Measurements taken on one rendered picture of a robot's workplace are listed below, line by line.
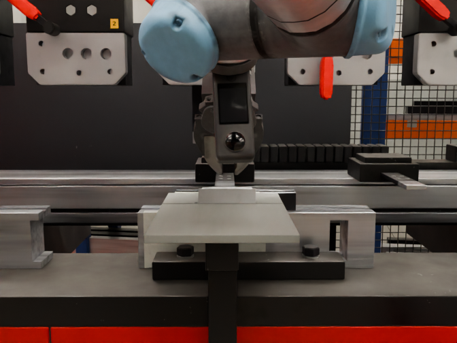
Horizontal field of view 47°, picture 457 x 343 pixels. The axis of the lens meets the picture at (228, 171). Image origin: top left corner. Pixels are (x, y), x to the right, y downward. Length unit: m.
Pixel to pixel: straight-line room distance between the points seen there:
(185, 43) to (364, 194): 0.75
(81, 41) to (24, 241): 0.34
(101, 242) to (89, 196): 1.62
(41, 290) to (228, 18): 0.52
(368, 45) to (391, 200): 0.75
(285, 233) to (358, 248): 0.30
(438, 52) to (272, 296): 0.45
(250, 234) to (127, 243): 2.13
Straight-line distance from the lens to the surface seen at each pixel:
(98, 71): 0.84
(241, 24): 0.46
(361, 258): 0.90
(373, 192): 1.15
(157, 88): 1.38
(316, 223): 0.87
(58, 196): 1.17
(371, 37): 0.43
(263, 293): 0.78
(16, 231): 0.93
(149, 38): 0.48
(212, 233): 0.61
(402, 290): 0.83
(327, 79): 0.80
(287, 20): 0.39
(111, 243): 2.74
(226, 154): 0.61
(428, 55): 0.88
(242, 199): 0.78
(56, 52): 0.86
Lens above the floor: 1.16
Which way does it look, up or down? 8 degrees down
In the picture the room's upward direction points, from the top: straight up
